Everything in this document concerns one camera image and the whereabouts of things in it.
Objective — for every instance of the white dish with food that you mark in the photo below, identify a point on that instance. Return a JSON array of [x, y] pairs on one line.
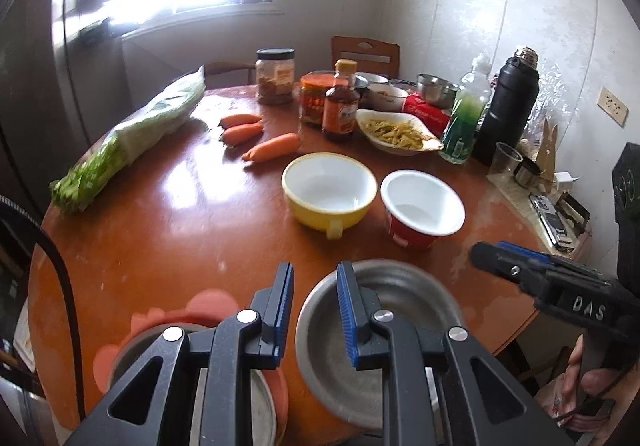
[[400, 136]]

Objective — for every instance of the wooden chair back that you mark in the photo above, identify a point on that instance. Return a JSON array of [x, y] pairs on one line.
[[365, 51]]

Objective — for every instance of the clear plastic cup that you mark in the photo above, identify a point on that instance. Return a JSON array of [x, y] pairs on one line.
[[502, 163]]

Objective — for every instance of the round steel plate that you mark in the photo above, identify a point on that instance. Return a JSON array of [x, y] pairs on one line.
[[257, 411]]

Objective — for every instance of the orange-capped sauce bottle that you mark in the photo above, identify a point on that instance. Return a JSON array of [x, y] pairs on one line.
[[340, 116]]

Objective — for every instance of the small dark steel bowl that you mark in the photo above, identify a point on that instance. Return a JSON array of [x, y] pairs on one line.
[[372, 78]]

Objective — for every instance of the white ceramic bowl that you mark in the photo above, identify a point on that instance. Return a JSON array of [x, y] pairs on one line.
[[390, 98]]

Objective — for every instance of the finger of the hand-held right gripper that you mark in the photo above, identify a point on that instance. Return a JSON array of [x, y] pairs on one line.
[[530, 252], [505, 263]]

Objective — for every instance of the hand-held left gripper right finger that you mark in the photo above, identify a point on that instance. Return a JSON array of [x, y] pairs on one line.
[[347, 316]]

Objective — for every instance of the small steel cup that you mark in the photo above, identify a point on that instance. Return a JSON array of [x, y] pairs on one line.
[[527, 174]]

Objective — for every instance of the wall socket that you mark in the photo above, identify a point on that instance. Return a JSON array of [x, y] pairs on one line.
[[613, 106]]

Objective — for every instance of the bagged celery bunch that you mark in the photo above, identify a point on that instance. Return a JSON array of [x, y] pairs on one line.
[[140, 126]]

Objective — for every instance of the person's right hand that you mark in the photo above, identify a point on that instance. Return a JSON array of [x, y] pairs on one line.
[[607, 382]]

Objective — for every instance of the red packet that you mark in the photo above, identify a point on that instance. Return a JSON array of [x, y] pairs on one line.
[[425, 111]]

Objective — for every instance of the clear plastic wrapper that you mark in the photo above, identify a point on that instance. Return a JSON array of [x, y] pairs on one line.
[[557, 91]]

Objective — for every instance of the carrot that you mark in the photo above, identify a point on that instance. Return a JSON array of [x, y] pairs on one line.
[[245, 133], [272, 147], [242, 119]]

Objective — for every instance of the black metal frame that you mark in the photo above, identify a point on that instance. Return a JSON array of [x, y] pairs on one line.
[[577, 213]]

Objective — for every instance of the wooden rabbit figure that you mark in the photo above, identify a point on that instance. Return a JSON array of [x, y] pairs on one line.
[[547, 156]]

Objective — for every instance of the large steel bowl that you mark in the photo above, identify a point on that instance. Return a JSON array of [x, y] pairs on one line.
[[415, 291]]

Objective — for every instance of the grey refrigerator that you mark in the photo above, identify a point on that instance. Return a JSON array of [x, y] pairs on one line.
[[40, 76]]

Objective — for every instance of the red paper bowl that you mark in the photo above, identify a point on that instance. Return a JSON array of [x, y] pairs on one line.
[[420, 233]]

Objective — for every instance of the black handheld device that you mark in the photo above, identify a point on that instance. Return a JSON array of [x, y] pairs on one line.
[[552, 223]]

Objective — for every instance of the red-lidded sauce jar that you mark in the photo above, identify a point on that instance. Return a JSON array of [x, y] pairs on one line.
[[314, 101]]

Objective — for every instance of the white charger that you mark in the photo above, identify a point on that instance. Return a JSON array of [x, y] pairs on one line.
[[567, 178]]

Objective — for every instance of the black-lidded clear jar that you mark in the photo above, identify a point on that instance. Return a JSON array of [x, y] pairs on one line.
[[274, 78]]

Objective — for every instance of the wooden chair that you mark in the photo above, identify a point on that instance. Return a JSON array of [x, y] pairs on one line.
[[230, 68], [365, 51]]

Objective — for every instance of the yellow bowl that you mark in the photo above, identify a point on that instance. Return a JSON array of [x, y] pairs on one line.
[[325, 218]]

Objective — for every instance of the green liquid plastic bottle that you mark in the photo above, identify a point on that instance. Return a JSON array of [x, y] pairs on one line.
[[462, 126]]

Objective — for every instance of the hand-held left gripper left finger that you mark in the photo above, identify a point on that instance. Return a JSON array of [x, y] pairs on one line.
[[282, 301]]

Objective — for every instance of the black thermos flask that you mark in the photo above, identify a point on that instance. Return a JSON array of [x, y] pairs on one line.
[[507, 111]]

